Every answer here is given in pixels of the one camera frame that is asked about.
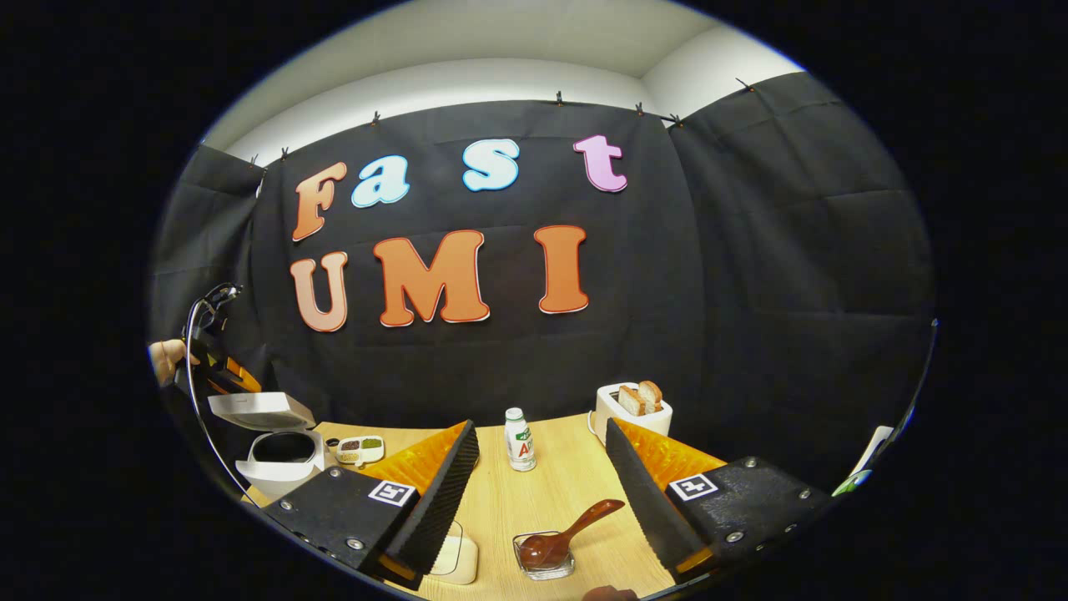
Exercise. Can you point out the toasted bread slice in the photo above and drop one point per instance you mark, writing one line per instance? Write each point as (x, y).
(632, 401)
(651, 395)

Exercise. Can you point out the white rice cooker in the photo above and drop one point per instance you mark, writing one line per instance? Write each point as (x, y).
(267, 409)

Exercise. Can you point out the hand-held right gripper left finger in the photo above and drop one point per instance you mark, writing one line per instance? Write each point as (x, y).
(442, 501)

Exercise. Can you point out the white toaster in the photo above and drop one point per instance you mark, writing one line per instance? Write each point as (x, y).
(617, 421)

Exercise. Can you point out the white green flat object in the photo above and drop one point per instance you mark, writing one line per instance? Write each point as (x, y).
(863, 463)

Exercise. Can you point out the metal chopstick holder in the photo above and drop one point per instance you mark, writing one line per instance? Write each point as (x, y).
(546, 572)

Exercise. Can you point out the black backdrop cloth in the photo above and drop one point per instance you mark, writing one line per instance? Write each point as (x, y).
(751, 292)

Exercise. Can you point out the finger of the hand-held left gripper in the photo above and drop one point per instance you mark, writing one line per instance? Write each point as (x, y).
(238, 377)

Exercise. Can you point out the white drink bottle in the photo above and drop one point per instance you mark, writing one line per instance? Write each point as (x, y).
(521, 446)

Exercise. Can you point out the white divided condiment dish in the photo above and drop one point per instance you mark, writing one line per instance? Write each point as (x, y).
(360, 451)

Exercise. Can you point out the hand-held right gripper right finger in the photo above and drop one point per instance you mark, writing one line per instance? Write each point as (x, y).
(647, 501)

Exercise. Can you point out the brown wooden spoon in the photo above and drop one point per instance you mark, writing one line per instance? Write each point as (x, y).
(576, 526)

